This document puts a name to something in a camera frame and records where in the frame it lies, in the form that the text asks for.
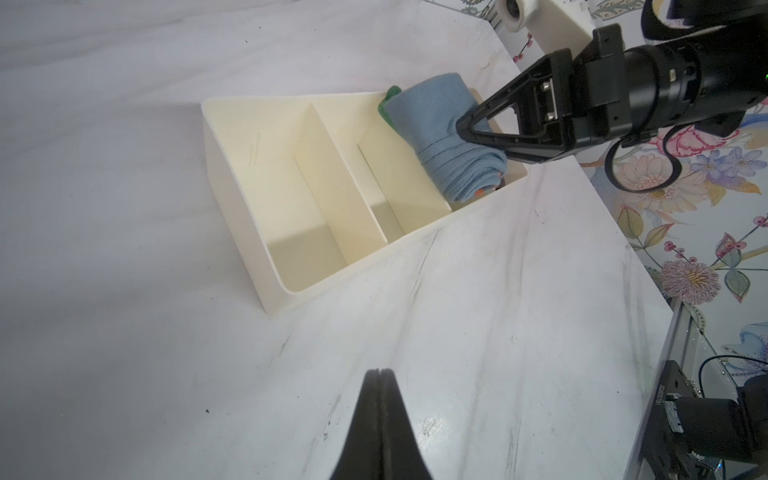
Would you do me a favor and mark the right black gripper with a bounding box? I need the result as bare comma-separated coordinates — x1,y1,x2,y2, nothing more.
455,22,646,164

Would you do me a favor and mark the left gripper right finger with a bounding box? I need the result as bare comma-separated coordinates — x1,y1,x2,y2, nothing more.
379,369,432,480

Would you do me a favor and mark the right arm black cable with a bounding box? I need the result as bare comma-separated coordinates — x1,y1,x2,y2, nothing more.
603,122,685,194

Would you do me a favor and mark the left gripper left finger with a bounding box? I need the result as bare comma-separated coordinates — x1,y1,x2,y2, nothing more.
331,369,380,480

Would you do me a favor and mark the cream divided organizer tray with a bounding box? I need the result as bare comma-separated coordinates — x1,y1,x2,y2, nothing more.
200,86,529,317

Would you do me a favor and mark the blue orange green sock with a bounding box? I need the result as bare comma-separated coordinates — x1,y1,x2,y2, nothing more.
378,73,507,203

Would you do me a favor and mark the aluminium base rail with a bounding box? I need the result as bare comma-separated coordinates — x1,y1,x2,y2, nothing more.
623,296,768,480

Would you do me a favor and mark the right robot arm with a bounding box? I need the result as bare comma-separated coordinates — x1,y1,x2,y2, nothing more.
456,1,767,164

